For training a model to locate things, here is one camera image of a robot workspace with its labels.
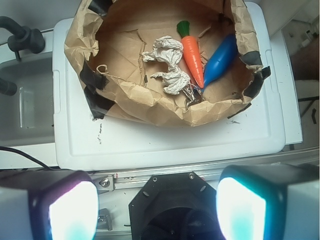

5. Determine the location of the orange plastic toy carrot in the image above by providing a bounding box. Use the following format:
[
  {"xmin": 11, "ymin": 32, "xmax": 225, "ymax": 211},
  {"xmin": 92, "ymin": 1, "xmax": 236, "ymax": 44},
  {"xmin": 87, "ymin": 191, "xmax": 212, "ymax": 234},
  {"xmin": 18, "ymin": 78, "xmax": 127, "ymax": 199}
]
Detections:
[{"xmin": 176, "ymin": 20, "xmax": 204, "ymax": 89}]

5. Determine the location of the brown paper bag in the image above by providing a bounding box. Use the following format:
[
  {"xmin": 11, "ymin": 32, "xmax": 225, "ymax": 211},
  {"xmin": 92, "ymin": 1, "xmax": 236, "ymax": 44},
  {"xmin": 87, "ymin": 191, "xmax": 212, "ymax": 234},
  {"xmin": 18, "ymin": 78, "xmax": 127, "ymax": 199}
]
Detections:
[{"xmin": 64, "ymin": 0, "xmax": 271, "ymax": 127}]

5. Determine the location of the black cable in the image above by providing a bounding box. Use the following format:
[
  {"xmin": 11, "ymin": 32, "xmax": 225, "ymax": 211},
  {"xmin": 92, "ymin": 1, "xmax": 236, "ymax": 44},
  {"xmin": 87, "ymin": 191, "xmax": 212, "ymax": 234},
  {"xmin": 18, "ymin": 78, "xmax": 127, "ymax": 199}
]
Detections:
[{"xmin": 0, "ymin": 146, "xmax": 60, "ymax": 171}]

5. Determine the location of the crumpled silver foil wrapper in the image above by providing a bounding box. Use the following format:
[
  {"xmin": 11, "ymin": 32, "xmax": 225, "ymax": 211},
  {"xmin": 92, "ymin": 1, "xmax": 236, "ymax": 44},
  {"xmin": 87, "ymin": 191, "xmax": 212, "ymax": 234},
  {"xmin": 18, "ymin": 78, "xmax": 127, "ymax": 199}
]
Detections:
[{"xmin": 182, "ymin": 83, "xmax": 205, "ymax": 110}]

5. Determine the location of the white plastic bin lid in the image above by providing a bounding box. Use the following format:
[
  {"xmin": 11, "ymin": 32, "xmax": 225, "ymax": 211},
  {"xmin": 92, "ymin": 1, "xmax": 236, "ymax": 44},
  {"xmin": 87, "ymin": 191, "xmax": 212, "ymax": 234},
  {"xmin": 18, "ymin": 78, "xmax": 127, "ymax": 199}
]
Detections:
[{"xmin": 52, "ymin": 2, "xmax": 303, "ymax": 171}]

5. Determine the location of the aluminium frame rail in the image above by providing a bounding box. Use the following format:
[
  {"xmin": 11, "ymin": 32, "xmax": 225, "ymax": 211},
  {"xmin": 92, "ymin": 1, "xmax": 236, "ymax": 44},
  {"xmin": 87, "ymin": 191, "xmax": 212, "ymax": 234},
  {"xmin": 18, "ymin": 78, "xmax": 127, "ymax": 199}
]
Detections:
[{"xmin": 89, "ymin": 146, "xmax": 320, "ymax": 193}]

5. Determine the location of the crumpled white paper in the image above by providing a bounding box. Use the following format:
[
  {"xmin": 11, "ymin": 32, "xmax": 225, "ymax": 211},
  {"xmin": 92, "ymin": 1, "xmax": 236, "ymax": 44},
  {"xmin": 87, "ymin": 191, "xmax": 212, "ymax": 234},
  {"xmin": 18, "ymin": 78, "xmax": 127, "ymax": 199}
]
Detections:
[{"xmin": 141, "ymin": 35, "xmax": 191, "ymax": 96}]

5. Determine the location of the glowing gripper left finger pad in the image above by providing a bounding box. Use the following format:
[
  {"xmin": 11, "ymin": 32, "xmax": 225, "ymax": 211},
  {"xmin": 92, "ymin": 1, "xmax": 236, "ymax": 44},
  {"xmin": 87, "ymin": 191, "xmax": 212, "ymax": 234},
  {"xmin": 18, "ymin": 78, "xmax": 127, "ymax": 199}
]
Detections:
[{"xmin": 0, "ymin": 170, "xmax": 99, "ymax": 240}]

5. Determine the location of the blue plastic bottle toy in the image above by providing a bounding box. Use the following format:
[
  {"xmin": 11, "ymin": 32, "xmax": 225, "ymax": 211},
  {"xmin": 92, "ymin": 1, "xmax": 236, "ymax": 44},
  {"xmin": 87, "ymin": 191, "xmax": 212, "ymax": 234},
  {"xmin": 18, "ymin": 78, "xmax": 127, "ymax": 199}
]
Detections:
[{"xmin": 203, "ymin": 34, "xmax": 238, "ymax": 89}]

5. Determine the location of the black octagonal mount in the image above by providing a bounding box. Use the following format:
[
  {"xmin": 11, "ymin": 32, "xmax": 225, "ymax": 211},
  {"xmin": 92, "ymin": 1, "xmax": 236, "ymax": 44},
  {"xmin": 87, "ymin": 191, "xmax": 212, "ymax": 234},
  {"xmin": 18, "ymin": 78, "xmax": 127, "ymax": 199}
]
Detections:
[{"xmin": 128, "ymin": 171, "xmax": 222, "ymax": 240}]

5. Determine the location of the glowing gripper right finger pad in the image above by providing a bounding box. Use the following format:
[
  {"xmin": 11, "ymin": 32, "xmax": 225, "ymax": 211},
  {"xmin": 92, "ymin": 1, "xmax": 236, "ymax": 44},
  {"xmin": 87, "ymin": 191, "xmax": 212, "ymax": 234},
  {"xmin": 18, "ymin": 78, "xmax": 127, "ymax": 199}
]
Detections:
[{"xmin": 216, "ymin": 163, "xmax": 320, "ymax": 240}]

